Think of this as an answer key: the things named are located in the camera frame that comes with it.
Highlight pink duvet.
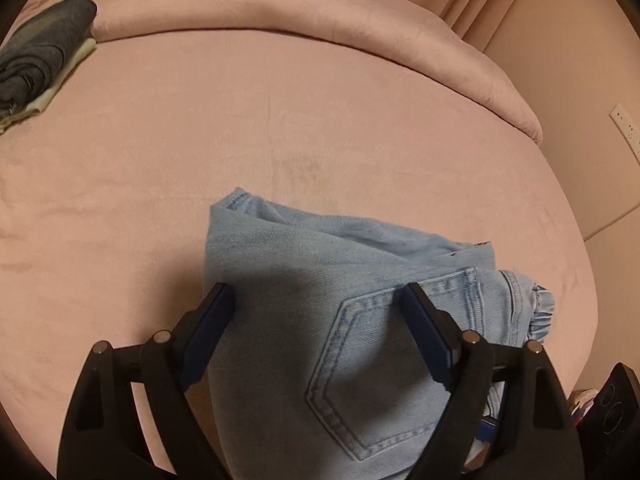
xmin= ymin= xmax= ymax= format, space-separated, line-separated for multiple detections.
xmin=14 ymin=0 xmax=542 ymax=143

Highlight light blue denim pants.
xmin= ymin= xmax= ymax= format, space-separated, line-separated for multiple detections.
xmin=205 ymin=190 xmax=554 ymax=479

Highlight folded dark denim jeans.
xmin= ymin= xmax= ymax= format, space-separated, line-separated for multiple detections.
xmin=1 ymin=0 xmax=98 ymax=118

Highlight folded pale green garment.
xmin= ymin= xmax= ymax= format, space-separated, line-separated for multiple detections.
xmin=0 ymin=38 xmax=96 ymax=133

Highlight white wall socket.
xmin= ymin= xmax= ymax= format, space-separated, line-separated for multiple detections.
xmin=610 ymin=104 xmax=640 ymax=162

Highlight pink bed sheet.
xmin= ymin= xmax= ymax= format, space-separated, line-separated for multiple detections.
xmin=1 ymin=30 xmax=598 ymax=468

